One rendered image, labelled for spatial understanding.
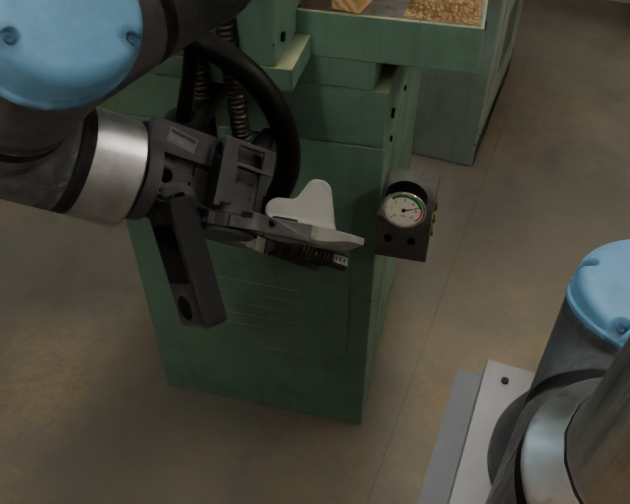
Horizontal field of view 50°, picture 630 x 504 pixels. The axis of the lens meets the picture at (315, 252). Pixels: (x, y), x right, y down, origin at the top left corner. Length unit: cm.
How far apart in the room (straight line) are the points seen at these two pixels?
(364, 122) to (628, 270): 49
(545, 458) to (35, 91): 34
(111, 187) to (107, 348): 116
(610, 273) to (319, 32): 50
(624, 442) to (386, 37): 63
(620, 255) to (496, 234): 138
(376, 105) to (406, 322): 84
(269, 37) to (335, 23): 11
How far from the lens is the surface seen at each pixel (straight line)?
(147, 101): 103
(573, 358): 53
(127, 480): 146
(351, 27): 87
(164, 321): 138
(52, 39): 40
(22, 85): 40
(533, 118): 245
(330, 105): 93
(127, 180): 53
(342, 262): 98
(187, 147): 59
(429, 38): 87
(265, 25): 79
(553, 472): 40
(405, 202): 92
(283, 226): 57
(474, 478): 72
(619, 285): 54
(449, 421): 85
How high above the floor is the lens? 126
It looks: 44 degrees down
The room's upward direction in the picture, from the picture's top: straight up
